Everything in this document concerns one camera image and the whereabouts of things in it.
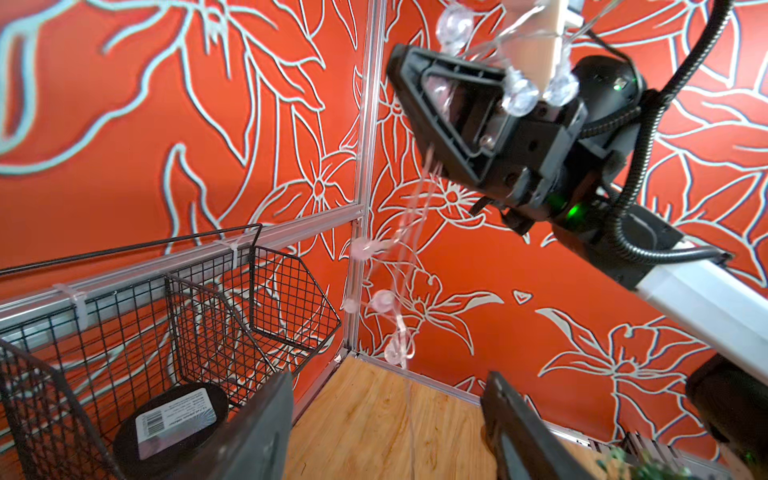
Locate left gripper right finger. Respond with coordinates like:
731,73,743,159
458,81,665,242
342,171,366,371
480,371,593,479

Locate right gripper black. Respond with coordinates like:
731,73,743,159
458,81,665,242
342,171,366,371
386,44,606,219

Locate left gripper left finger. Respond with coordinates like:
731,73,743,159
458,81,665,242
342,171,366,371
171,370,294,480

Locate small green christmas tree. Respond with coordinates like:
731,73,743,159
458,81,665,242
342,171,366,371
596,447,696,480

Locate clear bulb string lights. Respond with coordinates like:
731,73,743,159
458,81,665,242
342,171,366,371
341,0,601,480

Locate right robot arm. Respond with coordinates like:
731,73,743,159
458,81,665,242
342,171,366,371
406,1,767,460

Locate small black device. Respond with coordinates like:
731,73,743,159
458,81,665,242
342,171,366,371
113,382,229,479

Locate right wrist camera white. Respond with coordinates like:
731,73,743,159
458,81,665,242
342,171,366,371
496,0,585,93

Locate black wire wall basket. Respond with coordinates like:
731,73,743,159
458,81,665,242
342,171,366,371
1,224,341,479

